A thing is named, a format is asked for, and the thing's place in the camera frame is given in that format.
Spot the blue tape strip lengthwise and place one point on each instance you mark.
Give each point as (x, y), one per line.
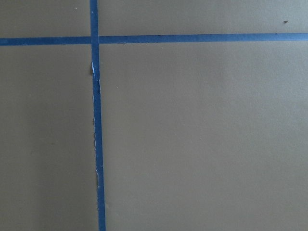
(98, 138)

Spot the blue tape strip crosswise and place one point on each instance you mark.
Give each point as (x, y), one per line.
(154, 39)

